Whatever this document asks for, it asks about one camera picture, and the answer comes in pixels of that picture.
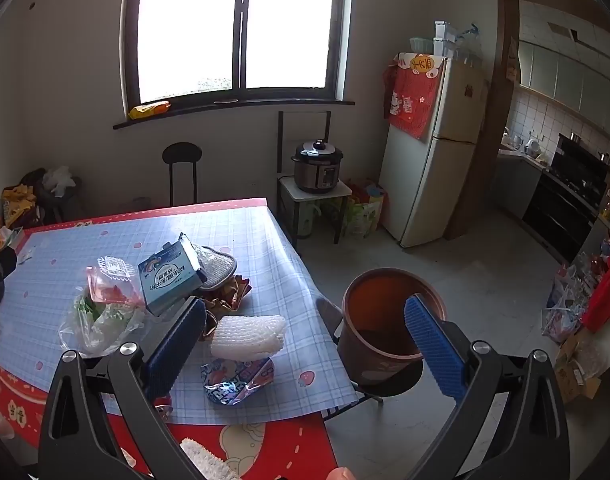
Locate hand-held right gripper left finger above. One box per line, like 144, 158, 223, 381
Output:
37, 297, 208, 480

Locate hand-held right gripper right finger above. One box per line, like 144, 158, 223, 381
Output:
403, 293, 572, 480

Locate brown trash bin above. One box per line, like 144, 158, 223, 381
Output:
336, 268, 447, 386

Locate blue carton box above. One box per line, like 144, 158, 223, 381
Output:
137, 232, 208, 317

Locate white green plastic bag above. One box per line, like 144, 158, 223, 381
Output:
59, 285, 146, 358

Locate clear plastic container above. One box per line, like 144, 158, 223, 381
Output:
85, 255, 146, 311

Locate colourful snack packets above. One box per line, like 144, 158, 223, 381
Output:
0, 217, 26, 261

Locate blue plaid tablecloth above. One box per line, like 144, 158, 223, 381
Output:
0, 197, 361, 418

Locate crushed blue silver packaging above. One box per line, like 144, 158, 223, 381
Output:
200, 356, 277, 406

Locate white foam net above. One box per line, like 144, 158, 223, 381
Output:
179, 437, 242, 480
210, 314, 287, 362

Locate golden crumpled wrapper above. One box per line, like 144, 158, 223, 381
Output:
205, 275, 253, 333

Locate pile of yellow bags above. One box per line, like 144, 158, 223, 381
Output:
2, 170, 40, 228

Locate dark round stool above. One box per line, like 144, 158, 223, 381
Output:
35, 180, 83, 221

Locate white crumpled bag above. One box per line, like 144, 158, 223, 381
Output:
42, 166, 76, 196

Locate pile of plastic bags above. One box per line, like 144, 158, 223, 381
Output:
542, 255, 601, 341

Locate cardboard box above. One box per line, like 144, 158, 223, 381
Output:
552, 330, 603, 403

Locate colourful shopping bag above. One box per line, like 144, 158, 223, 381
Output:
335, 177, 388, 238

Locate white refrigerator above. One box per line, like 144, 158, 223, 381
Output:
377, 52, 491, 248

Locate grey lower cabinet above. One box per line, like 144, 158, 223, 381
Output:
495, 147, 543, 218

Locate black oven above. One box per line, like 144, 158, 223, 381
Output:
522, 167, 608, 263

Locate red hanging cloth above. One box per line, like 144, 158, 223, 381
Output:
580, 240, 610, 333

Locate white side table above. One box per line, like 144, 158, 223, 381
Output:
277, 175, 353, 248

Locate silver pressure cooker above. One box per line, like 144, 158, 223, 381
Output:
291, 138, 342, 193

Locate yellow packet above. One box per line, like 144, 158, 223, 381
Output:
128, 101, 172, 121

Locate red printed cloth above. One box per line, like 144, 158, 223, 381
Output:
383, 52, 446, 141

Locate pale upper kitchen cabinets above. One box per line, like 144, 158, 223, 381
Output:
518, 40, 610, 131

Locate white stacked boxes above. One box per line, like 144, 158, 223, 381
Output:
432, 21, 458, 57

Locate dark framed window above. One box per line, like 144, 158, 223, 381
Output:
112, 0, 357, 131

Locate wooden door frame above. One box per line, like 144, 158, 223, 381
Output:
444, 0, 610, 241

